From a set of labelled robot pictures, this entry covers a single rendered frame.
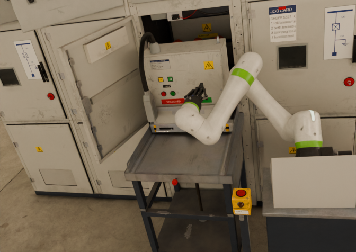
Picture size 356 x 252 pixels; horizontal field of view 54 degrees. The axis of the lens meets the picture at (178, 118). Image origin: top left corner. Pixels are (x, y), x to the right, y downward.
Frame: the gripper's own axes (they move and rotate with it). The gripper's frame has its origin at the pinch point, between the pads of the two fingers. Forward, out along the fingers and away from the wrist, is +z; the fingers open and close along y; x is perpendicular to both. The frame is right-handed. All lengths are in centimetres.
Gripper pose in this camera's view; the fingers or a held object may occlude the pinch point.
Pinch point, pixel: (201, 87)
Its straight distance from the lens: 194.0
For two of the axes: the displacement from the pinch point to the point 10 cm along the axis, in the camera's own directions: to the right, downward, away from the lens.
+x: -1.7, -8.7, -4.7
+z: 2.5, -5.0, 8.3
